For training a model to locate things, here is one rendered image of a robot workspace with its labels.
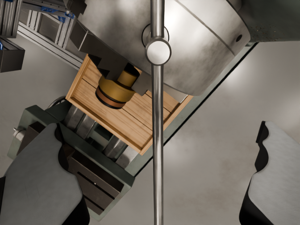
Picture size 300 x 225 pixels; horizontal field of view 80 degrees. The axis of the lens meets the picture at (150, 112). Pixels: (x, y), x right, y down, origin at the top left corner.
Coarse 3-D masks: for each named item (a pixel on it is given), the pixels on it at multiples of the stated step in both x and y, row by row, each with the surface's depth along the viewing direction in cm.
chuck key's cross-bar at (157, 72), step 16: (160, 0) 14; (160, 16) 15; (160, 32) 15; (160, 80) 18; (160, 96) 18; (160, 112) 19; (160, 128) 19; (160, 144) 20; (160, 160) 20; (160, 176) 21; (160, 192) 21; (160, 208) 22; (160, 224) 22
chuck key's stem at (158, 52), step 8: (152, 40) 14; (160, 40) 14; (152, 48) 15; (160, 48) 15; (168, 48) 15; (152, 56) 15; (160, 56) 15; (168, 56) 15; (152, 64) 15; (160, 64) 15
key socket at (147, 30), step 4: (148, 24) 23; (148, 28) 22; (164, 28) 22; (144, 32) 22; (148, 32) 22; (164, 32) 22; (144, 36) 22; (168, 36) 22; (144, 40) 22; (144, 44) 23
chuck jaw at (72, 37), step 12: (72, 0) 26; (84, 0) 24; (72, 12) 26; (72, 36) 28; (84, 36) 27; (84, 48) 28; (96, 48) 29; (108, 48) 31; (96, 60) 32; (108, 60) 32; (120, 60) 34; (108, 72) 35; (120, 72) 36
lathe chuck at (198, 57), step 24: (96, 0) 22; (120, 0) 21; (144, 0) 20; (168, 0) 20; (96, 24) 23; (120, 24) 22; (144, 24) 21; (168, 24) 21; (192, 24) 22; (120, 48) 23; (144, 48) 23; (192, 48) 23; (216, 48) 25; (144, 72) 24; (168, 72) 25; (192, 72) 26; (216, 72) 29
